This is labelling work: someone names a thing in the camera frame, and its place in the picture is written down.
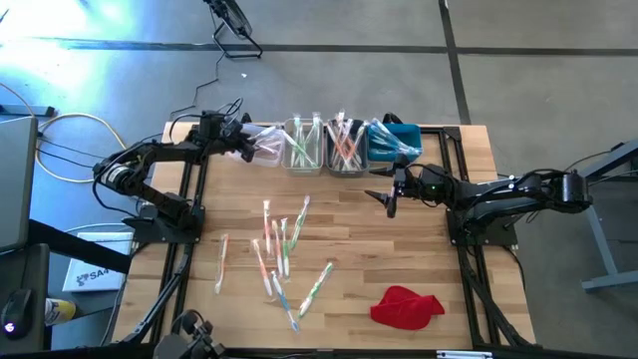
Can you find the dark grey plastic bin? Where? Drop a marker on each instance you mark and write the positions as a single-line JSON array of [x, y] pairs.
[[359, 172]]

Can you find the pile of packaged toothbrushes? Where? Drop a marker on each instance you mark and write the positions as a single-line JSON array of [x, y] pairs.
[[175, 309]]

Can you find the grey metal desk frame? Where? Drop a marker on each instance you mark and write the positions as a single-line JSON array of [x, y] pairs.
[[605, 249]]

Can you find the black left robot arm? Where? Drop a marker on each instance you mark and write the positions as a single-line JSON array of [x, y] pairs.
[[159, 152]]

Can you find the black floor fan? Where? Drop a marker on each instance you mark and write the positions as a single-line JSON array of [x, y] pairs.
[[231, 17]]

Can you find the black computer mouse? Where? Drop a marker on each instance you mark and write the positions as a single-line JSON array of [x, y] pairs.
[[15, 311]]

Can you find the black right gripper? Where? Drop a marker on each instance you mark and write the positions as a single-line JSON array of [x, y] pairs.
[[423, 185]]

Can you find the black articulated device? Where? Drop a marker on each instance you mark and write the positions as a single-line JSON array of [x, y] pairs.
[[189, 339]]

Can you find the black desk beam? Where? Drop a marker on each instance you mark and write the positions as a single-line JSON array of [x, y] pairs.
[[75, 245]]

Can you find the yellow can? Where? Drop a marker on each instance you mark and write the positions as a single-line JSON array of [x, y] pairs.
[[60, 311]]

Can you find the black clamp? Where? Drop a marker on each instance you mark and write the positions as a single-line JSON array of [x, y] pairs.
[[393, 118], [246, 118]]

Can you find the teal plastic bin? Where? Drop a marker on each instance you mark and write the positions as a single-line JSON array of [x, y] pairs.
[[411, 134]]

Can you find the red cloth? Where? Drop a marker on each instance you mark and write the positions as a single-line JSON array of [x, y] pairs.
[[406, 309]]

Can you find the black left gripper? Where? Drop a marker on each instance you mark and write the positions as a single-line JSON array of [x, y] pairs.
[[239, 142]]

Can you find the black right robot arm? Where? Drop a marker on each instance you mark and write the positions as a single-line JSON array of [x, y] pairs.
[[513, 194]]

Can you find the white plastic bin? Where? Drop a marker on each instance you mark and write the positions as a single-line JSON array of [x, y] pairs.
[[269, 160]]

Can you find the light grey plastic bin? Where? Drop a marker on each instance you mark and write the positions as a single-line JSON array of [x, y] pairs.
[[314, 170]]

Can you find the white cardboard box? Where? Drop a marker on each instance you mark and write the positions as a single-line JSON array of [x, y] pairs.
[[99, 279]]

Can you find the grey laptop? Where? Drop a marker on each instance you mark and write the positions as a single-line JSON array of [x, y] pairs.
[[17, 184]]

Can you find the black desk surface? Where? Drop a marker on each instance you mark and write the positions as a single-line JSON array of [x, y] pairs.
[[37, 269]]

